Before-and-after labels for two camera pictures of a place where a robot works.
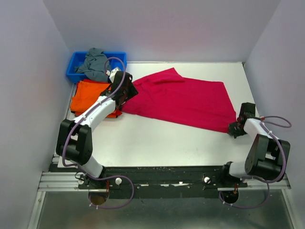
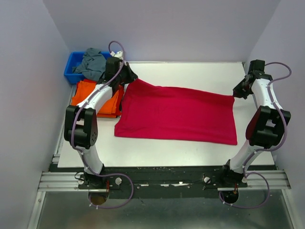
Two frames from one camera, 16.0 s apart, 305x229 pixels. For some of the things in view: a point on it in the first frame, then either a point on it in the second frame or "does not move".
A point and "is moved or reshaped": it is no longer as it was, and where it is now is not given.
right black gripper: x=232 y=130 to x=238 y=93
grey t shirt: x=94 y=68 does not move
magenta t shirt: x=168 y=95 is moved or reshaped
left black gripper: x=133 y=91 to x=132 y=76
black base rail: x=162 y=182 does not move
